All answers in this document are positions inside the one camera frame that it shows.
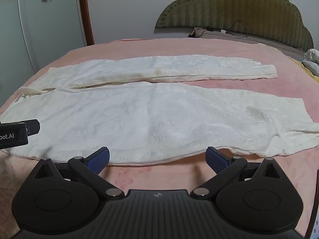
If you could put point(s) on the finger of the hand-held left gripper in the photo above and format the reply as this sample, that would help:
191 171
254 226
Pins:
33 127

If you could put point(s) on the yellow cloth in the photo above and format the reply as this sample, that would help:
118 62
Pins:
305 67

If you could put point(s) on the pink bed blanket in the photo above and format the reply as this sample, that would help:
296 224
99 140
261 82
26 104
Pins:
162 176

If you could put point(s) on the brown wooden frame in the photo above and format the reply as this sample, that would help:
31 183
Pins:
86 12

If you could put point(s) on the patterned pillow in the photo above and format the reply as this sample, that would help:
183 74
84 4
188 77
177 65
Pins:
312 59

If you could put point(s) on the large white blanket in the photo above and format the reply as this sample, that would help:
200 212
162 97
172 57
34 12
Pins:
149 119

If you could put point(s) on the floral glass wardrobe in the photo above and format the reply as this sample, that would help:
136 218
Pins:
37 25

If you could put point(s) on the brown pillow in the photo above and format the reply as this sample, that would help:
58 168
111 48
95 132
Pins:
249 37

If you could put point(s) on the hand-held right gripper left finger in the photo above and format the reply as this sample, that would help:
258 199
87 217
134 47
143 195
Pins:
98 159

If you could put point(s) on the green padded headboard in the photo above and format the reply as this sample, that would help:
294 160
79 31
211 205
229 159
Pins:
236 7

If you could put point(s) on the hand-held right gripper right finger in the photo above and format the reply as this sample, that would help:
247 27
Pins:
216 159

